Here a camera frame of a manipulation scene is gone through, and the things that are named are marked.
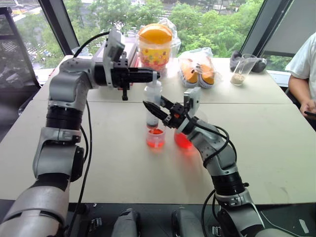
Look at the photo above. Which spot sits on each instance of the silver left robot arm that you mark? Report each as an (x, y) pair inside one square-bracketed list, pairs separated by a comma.
[(61, 81)]

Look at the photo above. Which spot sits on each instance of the black phone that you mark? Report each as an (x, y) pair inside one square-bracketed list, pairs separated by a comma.
[(311, 113)]

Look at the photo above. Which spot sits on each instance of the dark window frame post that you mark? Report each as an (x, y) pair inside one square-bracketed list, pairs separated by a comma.
[(59, 24), (266, 24)]

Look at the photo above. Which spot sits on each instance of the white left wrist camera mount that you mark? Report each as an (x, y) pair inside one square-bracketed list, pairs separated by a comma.
[(112, 48)]

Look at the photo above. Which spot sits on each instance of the crumpled clear plastic bag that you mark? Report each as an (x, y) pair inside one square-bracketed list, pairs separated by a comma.
[(174, 37)]

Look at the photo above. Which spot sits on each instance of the black metal rack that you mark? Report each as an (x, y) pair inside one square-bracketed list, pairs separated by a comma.
[(14, 49)]

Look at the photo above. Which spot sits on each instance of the tall glass with grains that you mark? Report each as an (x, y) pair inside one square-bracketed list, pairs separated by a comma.
[(240, 71)]

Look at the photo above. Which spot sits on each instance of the large clear cup red liquid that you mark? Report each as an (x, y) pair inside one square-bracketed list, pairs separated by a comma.
[(182, 142)]

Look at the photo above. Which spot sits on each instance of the grey cloth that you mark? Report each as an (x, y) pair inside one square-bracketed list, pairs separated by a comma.
[(259, 64)]

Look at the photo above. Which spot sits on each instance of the clear bag holding shoes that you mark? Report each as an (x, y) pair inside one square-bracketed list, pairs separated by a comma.
[(197, 66)]

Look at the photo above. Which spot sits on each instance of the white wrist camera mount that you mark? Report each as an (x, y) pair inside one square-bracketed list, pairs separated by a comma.
[(112, 48), (193, 100)]

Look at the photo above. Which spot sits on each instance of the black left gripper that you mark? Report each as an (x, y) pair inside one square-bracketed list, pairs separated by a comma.
[(121, 74)]

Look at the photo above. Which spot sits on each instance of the yellow white sneaker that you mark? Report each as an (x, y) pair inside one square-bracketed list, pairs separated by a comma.
[(189, 74), (207, 76)]

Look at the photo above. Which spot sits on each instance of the dark rounded grey shape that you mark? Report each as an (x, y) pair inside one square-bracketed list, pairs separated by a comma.
[(127, 222), (187, 223)]

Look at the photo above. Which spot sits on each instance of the person's bare forearm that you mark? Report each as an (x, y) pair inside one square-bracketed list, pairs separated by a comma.
[(300, 87)]

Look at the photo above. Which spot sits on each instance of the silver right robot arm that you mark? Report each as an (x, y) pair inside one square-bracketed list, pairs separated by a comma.
[(222, 163)]

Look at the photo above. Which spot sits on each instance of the person's hand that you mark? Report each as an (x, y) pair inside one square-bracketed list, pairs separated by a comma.
[(307, 106)]

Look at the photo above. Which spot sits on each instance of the person in white shirt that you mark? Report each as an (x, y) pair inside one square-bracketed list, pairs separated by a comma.
[(304, 59)]

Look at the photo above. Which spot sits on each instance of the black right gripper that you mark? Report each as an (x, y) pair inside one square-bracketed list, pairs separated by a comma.
[(176, 116)]

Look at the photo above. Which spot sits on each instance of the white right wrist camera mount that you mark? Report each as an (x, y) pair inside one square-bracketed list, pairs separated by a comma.
[(193, 100)]

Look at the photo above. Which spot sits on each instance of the clear plastic squeeze bottle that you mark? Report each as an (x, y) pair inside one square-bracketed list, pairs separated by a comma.
[(152, 98)]

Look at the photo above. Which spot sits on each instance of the candy jar with orange lid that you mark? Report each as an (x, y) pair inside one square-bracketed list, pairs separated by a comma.
[(154, 49)]

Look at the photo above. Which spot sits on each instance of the small clear cup red liquid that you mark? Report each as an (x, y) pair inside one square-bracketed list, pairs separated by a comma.
[(155, 139)]

